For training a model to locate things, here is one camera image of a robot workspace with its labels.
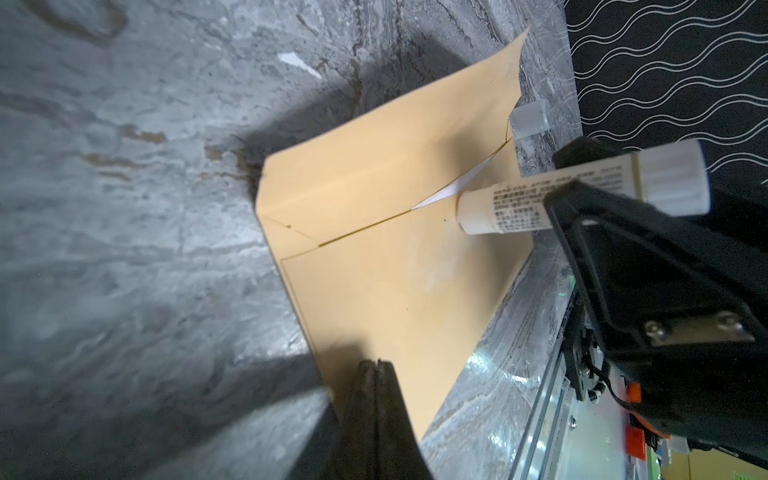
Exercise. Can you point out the brown paper envelope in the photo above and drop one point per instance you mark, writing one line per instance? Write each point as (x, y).
(375, 265)

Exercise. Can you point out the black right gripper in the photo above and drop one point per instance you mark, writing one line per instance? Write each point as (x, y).
(680, 305)

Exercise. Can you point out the white paper letter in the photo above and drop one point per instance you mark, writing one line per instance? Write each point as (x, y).
(455, 186)

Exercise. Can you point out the white glue stick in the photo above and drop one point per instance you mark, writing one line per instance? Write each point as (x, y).
(671, 179)

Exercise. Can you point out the translucent glue stick cap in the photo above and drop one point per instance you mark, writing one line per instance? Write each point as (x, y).
(530, 119)

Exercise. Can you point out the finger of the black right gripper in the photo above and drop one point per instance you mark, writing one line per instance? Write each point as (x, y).
(583, 150)

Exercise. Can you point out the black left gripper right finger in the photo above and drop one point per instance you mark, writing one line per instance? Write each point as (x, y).
(397, 452)

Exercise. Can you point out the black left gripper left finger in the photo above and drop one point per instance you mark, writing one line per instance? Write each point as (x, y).
(355, 455)

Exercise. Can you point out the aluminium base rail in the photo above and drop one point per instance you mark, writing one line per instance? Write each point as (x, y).
(541, 445)

